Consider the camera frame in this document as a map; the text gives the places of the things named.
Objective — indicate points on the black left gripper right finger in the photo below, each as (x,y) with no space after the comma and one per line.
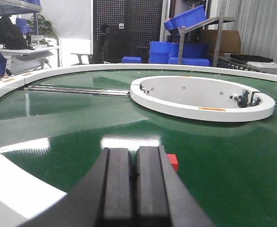
(162,198)

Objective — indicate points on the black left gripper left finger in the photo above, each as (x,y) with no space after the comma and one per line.
(102,198)

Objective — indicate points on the red cube block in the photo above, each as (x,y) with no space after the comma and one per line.
(173,161)

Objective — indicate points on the blue bin on rack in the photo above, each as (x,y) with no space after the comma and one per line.
(187,19)

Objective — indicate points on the white outer conveyor rim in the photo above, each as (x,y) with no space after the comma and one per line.
(49,140)

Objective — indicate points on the metal conveyor seam rod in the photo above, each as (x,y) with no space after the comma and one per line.
(89,91)

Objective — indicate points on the small blue crate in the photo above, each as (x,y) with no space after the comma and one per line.
(131,59)

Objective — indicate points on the stacked blue crates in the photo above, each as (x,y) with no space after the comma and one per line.
(168,53)

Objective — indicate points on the white folding desk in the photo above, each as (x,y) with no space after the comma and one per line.
(25,60)

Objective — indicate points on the black tray on rollers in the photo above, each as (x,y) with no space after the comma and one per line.
(247,58)

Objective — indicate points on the white foam sheet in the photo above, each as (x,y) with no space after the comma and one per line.
(264,65)

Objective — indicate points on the cardboard box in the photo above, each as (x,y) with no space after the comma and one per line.
(230,41)

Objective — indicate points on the black pegboard panel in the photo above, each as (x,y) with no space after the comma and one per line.
(133,25)

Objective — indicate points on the green potted plant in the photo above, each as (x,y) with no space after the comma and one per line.
(41,26)

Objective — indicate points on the metal flow rack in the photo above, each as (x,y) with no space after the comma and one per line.
(213,23)

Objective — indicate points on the black backpack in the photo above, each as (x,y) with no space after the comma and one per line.
(10,35)

